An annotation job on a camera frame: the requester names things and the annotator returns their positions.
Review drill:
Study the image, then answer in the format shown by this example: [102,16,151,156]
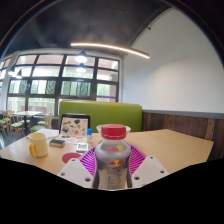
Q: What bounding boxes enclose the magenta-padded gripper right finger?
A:
[128,143,170,189]

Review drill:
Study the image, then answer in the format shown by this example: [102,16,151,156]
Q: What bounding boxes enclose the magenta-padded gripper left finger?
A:
[57,146,100,189]

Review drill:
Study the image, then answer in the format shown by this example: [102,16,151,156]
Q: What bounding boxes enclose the clear red-capped drink bottle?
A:
[92,123,133,191]

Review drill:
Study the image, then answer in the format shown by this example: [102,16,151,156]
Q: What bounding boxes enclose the flat round red coaster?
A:
[61,152,83,164]

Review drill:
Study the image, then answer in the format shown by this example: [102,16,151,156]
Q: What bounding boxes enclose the small white box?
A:
[75,142,90,153]

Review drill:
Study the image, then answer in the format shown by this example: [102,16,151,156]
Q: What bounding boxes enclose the small dark flat case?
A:
[48,138,67,149]

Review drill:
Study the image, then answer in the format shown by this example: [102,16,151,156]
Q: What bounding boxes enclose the small blue-capped bottle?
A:
[86,128,93,144]

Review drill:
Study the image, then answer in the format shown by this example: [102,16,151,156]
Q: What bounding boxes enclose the black tablet with stickers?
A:
[58,113,91,142]

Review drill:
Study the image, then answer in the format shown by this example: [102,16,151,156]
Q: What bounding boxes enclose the white paper sheets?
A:
[34,128,61,140]

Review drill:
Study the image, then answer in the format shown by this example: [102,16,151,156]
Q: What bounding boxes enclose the white bowl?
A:
[96,124,132,135]

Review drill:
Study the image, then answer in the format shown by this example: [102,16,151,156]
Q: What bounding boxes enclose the green upholstered bench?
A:
[58,99,144,133]

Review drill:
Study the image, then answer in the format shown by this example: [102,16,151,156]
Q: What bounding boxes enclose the light wooden dining table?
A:
[13,110,44,134]

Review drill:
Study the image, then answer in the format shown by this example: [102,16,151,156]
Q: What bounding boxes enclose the group of green-cushioned wooden chairs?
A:
[0,109,54,138]

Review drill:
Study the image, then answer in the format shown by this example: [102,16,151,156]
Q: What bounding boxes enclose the group of pendant lamps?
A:
[6,49,89,81]

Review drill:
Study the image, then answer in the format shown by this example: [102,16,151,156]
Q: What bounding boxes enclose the curved linear ceiling light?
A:
[69,41,151,60]

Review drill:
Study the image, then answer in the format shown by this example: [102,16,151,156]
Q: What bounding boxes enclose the cream mug with yellow handle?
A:
[28,132,50,159]

